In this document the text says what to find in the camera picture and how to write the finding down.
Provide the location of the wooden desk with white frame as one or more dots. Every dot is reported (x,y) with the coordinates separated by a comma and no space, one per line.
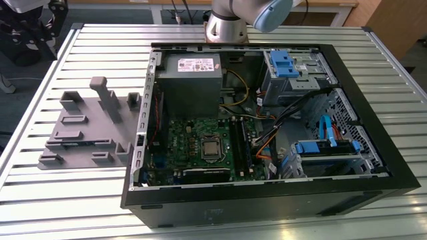
(334,3)

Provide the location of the grey parts rack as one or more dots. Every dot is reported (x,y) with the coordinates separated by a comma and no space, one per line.
(78,160)

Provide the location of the black PC case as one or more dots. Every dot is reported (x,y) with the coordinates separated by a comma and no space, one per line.
(234,202)

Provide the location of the RAM stick with black chips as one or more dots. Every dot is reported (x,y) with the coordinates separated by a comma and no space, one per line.
(87,143)
(247,142)

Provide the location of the grey power supply unit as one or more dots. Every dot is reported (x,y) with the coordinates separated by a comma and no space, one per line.
(190,92)

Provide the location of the hard disk in blue carrier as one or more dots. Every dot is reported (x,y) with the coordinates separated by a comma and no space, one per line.
(308,147)

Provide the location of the wooden cabinet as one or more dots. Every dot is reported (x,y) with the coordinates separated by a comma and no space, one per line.
(394,25)

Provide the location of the grey metal drive cage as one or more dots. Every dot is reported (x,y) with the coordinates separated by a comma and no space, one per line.
(300,86)

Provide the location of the blue plastic drive bracket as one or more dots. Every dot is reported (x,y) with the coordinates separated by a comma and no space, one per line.
(282,62)

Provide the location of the green motherboard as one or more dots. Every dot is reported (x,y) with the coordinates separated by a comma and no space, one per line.
(182,155)

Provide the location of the beige power connector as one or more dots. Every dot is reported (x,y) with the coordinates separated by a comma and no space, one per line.
(188,129)

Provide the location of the blue board connector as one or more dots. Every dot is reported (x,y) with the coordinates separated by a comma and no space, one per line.
(159,161)

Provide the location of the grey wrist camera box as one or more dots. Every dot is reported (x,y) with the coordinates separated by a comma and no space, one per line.
(24,6)

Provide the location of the black graphics card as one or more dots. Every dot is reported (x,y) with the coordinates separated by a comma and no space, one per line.
(203,175)

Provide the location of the grey metal disk bay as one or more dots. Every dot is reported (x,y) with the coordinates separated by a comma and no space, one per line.
(334,158)

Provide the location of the silver CPU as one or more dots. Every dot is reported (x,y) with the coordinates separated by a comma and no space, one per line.
(211,148)

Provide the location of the black mesh waste bin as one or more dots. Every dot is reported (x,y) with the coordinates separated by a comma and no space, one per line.
(30,63)

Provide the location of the white desk foot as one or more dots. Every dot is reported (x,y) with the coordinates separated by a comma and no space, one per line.
(7,85)

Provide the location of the black RAM slot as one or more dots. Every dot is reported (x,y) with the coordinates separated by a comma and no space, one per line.
(236,142)

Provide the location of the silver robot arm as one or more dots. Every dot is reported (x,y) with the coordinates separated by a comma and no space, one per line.
(227,27)

